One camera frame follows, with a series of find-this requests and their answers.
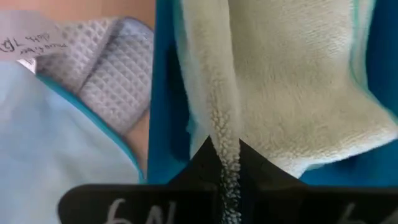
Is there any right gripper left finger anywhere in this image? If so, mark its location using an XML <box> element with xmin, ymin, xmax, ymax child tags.
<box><xmin>57</xmin><ymin>135</ymin><xmax>223</xmax><ymax>224</ymax></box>

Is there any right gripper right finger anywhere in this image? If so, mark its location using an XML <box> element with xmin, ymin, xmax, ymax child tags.
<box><xmin>238</xmin><ymin>139</ymin><xmax>398</xmax><ymax>224</ymax></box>

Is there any light blue microfiber towel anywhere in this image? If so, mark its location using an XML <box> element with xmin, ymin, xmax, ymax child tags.
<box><xmin>0</xmin><ymin>60</ymin><xmax>146</xmax><ymax>224</ymax></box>

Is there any green microfiber towel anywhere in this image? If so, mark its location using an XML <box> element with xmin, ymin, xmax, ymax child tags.
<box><xmin>174</xmin><ymin>0</ymin><xmax>398</xmax><ymax>224</ymax></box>

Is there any grey waffle towel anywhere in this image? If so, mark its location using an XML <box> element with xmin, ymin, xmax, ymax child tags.
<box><xmin>35</xmin><ymin>17</ymin><xmax>155</xmax><ymax>136</ymax></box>

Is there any blue plastic bin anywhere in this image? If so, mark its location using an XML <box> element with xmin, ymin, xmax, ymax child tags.
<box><xmin>146</xmin><ymin>0</ymin><xmax>398</xmax><ymax>187</ymax></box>

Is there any white paper card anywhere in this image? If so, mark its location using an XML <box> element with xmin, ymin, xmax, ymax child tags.
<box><xmin>0</xmin><ymin>11</ymin><xmax>69</xmax><ymax>74</ymax></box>

